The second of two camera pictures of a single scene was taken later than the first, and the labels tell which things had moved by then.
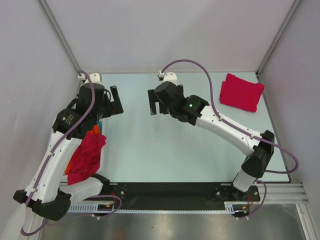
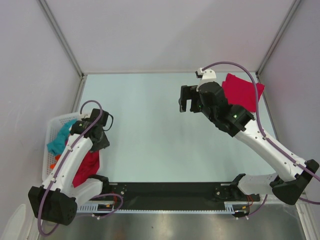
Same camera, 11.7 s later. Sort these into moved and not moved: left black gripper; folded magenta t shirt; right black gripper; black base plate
Moved: right black gripper; left black gripper
Not moved: black base plate; folded magenta t shirt
